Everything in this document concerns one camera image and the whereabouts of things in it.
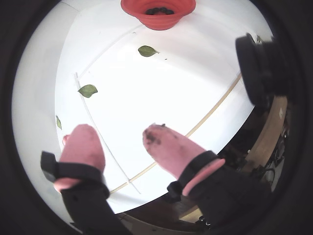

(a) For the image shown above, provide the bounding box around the pink-covered gripper finger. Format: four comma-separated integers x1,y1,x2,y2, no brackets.
40,123,134,235
142,123,272,224

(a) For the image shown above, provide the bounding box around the red collapsible silicone cup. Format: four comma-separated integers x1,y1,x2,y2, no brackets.
120,0,197,31

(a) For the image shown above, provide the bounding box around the white paper sheet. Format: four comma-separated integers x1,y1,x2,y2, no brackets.
54,30,256,215

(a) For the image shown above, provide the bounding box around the large green leaf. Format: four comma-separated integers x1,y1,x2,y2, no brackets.
77,84,98,99

